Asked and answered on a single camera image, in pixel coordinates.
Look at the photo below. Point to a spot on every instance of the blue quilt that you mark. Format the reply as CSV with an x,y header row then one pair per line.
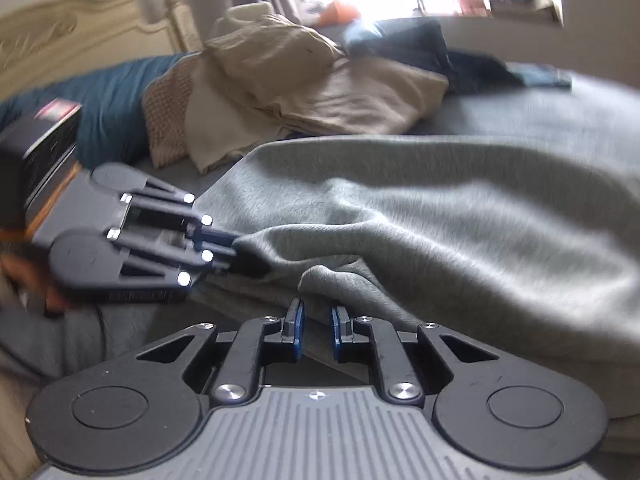
x,y
110,105

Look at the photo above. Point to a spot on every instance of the beige pants with pocket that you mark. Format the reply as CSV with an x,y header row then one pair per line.
x,y
270,50

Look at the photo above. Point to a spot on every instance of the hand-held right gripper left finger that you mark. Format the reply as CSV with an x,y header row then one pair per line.
x,y
298,330

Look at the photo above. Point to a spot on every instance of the orange bag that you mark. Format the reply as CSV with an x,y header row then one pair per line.
x,y
340,12

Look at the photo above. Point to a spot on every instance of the patterned pillow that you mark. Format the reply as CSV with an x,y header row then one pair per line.
x,y
167,115

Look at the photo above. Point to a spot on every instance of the light blue jeans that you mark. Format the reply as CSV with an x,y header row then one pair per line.
x,y
362,35

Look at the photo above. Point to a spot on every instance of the grey hoodie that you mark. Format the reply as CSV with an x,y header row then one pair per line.
x,y
450,210

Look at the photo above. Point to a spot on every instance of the cream cloth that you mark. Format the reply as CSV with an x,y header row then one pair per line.
x,y
220,125

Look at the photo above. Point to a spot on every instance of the cardboard tray with dark clothes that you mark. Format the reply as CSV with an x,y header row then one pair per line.
x,y
520,2

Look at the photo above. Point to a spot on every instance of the dark blue garment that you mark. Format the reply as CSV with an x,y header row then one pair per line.
x,y
425,55

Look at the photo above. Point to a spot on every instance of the folded beige trousers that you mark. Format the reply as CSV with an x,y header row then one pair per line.
x,y
360,100

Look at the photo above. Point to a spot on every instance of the pink pot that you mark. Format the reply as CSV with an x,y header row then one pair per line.
x,y
470,2

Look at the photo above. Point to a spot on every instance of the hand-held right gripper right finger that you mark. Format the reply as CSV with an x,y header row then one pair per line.
x,y
335,332

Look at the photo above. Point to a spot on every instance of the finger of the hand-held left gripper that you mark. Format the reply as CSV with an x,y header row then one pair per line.
x,y
200,227
245,265

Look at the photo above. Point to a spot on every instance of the cream carved headboard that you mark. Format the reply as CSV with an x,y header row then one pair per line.
x,y
75,25

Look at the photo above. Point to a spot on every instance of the person's left hand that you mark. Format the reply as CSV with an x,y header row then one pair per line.
x,y
22,270

